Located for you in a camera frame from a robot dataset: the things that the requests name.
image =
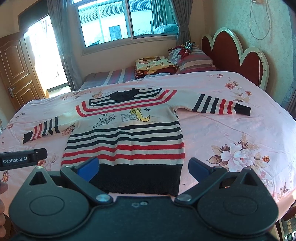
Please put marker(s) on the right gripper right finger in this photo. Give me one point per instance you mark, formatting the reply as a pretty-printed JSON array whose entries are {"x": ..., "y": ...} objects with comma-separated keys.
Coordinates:
[{"x": 230, "y": 203}]

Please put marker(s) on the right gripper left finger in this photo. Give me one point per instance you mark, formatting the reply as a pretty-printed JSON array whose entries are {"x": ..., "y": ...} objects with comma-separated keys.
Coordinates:
[{"x": 59, "y": 203}]

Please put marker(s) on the striped knit sweater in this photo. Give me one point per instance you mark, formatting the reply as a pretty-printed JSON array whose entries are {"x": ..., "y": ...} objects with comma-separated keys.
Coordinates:
[{"x": 135, "y": 134}]

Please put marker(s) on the person's left hand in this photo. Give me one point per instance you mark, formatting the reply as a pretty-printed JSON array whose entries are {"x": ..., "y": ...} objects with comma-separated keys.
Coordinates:
[{"x": 3, "y": 189}]

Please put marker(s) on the pink floral bed sheet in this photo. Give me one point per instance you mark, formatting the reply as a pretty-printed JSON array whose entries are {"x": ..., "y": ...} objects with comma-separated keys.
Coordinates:
[{"x": 263, "y": 140}]

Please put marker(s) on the wooden door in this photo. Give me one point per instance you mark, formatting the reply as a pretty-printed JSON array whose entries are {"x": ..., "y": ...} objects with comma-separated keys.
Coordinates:
[{"x": 18, "y": 73}]

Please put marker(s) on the striped pillow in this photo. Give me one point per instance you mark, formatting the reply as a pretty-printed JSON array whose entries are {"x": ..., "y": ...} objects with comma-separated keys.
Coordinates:
[{"x": 196, "y": 61}]

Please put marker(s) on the red heart-shaped headboard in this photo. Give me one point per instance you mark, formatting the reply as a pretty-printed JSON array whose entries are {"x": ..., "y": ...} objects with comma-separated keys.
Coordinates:
[{"x": 227, "y": 54}]

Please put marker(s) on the folded yellow red blanket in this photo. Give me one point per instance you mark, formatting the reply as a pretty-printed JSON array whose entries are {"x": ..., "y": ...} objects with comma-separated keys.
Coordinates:
[{"x": 153, "y": 65}]

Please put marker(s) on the grey left curtain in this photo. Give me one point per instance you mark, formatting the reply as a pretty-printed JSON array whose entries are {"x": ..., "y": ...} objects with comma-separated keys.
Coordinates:
[{"x": 59, "y": 16}]

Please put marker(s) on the grey curtain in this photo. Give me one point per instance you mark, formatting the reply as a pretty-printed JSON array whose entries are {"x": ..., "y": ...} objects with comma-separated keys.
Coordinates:
[
  {"x": 182, "y": 12},
  {"x": 59, "y": 16}
]

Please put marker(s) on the red decorative bow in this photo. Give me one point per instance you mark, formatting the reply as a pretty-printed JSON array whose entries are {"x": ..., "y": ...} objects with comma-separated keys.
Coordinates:
[{"x": 183, "y": 49}]

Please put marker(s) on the window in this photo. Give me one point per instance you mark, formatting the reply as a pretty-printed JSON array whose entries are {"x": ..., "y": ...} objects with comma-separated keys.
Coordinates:
[{"x": 107, "y": 24}]

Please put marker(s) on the teal blanket on sill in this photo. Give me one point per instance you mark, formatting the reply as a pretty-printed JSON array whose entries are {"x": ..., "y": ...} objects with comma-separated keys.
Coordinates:
[{"x": 169, "y": 29}]

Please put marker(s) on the grey right curtain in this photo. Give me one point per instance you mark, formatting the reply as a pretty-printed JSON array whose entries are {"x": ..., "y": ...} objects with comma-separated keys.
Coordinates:
[{"x": 182, "y": 12}]

